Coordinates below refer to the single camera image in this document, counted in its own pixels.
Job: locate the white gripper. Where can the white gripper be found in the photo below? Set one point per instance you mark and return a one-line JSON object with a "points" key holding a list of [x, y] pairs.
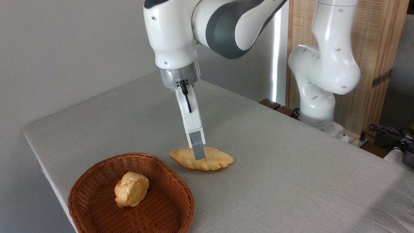
{"points": [[190, 110]]}

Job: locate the long braided bread loaf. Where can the long braided bread loaf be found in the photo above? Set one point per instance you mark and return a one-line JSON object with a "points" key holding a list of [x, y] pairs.
{"points": [[216, 160]]}

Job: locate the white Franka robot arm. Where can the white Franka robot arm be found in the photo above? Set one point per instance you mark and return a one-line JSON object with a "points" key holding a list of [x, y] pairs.
{"points": [[174, 32]]}

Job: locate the round bread roll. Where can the round bread roll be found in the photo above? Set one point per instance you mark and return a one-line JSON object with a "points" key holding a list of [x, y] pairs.
{"points": [[132, 189]]}

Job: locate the brown wicker basket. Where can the brown wicker basket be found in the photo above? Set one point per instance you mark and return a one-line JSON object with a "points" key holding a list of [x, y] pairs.
{"points": [[97, 197]]}

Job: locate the dark brown wooden block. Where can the dark brown wooden block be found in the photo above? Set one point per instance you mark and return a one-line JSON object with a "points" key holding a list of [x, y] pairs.
{"points": [[269, 103], [286, 111]]}

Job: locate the grey tablecloth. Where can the grey tablecloth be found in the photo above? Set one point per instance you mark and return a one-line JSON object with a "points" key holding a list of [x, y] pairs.
{"points": [[275, 181]]}

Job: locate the dark metal screen hinge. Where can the dark metal screen hinge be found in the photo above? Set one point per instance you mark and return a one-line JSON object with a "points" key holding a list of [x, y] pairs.
{"points": [[381, 78]]}

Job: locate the wooden slatted folding screen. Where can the wooden slatted folding screen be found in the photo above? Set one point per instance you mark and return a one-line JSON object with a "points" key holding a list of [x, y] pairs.
{"points": [[375, 38]]}

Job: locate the grey metal pot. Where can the grey metal pot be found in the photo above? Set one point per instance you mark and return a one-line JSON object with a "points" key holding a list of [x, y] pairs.
{"points": [[409, 158]]}

